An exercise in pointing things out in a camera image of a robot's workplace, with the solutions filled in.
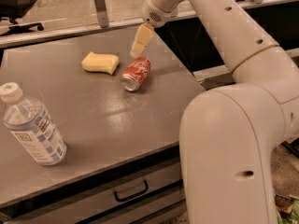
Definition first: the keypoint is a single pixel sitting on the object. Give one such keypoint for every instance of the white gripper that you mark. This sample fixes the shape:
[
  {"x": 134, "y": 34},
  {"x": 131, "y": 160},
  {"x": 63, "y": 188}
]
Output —
[{"x": 160, "y": 15}]

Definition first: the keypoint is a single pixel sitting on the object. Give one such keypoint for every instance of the yellow sponge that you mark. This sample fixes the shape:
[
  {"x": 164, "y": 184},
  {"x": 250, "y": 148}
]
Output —
[{"x": 106, "y": 63}]

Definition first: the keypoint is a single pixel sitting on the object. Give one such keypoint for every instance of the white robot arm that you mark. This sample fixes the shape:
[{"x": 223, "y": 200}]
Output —
[{"x": 227, "y": 134}]

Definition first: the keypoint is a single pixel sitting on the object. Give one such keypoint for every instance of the clear plastic water bottle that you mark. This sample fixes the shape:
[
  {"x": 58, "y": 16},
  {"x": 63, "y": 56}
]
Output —
[{"x": 29, "y": 121}]

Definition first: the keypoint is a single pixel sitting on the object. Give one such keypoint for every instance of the red soda can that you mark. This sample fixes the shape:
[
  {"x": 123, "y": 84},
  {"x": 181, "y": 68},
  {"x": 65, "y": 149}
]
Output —
[{"x": 135, "y": 73}]

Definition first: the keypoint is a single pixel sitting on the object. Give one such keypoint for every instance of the black office chair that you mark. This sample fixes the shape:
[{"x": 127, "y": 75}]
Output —
[{"x": 11, "y": 10}]

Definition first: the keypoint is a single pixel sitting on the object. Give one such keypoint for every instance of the grey drawer cabinet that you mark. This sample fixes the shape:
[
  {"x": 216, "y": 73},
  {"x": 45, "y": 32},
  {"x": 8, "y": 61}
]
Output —
[{"x": 115, "y": 138}]

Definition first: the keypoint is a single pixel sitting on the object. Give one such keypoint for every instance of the basket of snack bags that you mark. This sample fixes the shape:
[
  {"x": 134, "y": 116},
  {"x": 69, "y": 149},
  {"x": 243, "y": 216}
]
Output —
[{"x": 287, "y": 209}]

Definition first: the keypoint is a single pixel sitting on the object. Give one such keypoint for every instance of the metal railing post left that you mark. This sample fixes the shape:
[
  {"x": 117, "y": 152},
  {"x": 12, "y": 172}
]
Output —
[{"x": 101, "y": 12}]

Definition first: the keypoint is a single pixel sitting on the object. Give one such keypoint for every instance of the black drawer handle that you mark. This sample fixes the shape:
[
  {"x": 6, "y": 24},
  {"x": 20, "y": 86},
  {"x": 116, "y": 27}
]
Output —
[{"x": 138, "y": 192}]

